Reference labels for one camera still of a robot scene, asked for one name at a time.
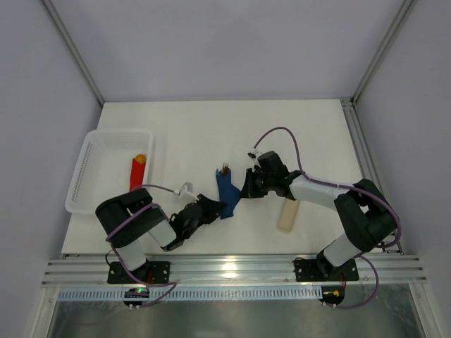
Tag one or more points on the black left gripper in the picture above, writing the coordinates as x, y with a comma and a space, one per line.
203, 209

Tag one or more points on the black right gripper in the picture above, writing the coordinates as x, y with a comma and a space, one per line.
254, 183

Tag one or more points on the blue paper napkin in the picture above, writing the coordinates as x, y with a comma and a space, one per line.
228, 194

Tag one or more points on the gold fork green handle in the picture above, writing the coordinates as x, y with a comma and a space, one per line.
225, 170

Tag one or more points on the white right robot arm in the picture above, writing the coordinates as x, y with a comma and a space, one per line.
366, 217

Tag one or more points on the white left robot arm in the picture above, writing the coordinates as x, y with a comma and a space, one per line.
127, 217

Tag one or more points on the beige cutlery tray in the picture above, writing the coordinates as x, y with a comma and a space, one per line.
288, 216

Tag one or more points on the red bottle orange cap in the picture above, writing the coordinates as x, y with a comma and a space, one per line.
138, 167

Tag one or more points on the white plastic basket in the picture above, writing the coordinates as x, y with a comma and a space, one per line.
104, 165

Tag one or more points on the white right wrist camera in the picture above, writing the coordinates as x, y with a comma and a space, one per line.
254, 154

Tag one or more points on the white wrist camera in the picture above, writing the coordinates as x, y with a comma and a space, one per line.
254, 154
186, 191

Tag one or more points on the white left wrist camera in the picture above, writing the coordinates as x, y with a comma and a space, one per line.
186, 191

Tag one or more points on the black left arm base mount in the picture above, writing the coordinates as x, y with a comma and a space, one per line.
152, 272

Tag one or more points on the aluminium side rail right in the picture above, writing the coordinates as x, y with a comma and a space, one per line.
366, 165

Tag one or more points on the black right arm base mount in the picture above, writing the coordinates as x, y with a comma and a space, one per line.
314, 270

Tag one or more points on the white slotted cable duct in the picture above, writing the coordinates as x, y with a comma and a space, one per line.
180, 293

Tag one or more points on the aluminium table edge rail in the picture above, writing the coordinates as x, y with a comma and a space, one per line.
224, 270

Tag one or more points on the aluminium frame post right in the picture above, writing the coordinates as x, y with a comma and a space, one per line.
394, 28

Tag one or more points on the aluminium frame post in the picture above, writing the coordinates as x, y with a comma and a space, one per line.
394, 28
72, 49

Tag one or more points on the aluminium frame post left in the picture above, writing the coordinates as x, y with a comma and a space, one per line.
72, 49

